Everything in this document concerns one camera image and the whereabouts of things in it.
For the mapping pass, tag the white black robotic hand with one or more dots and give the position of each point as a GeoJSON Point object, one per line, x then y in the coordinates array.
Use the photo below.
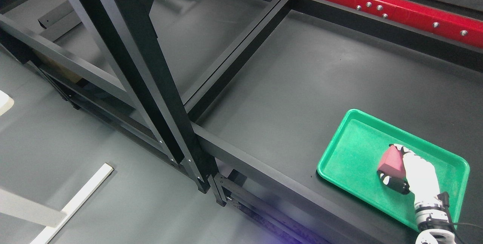
{"type": "Point", "coordinates": [421, 178]}

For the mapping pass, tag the pink block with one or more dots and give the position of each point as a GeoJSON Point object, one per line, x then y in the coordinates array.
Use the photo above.
{"type": "Point", "coordinates": [391, 163]}

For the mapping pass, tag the robot forearm wrist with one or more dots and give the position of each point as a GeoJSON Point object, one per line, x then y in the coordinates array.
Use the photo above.
{"type": "Point", "coordinates": [434, 221]}

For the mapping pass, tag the green tray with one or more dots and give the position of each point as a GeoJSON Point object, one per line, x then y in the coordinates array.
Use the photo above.
{"type": "Point", "coordinates": [352, 157]}

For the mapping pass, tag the black metal shelf rack centre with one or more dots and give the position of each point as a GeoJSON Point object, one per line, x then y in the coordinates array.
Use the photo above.
{"type": "Point", "coordinates": [255, 130]}

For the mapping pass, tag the black metal shelf rack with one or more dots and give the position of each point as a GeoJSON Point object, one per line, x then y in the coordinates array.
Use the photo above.
{"type": "Point", "coordinates": [195, 36]}
{"type": "Point", "coordinates": [255, 130]}

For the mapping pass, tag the black metal shelf rack left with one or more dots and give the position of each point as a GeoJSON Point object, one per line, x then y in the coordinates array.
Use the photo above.
{"type": "Point", "coordinates": [195, 36]}

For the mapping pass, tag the red metal beam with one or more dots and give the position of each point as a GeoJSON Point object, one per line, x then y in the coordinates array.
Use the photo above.
{"type": "Point", "coordinates": [440, 22]}

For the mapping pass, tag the white table with T-leg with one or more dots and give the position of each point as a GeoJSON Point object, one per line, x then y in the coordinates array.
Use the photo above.
{"type": "Point", "coordinates": [47, 168]}

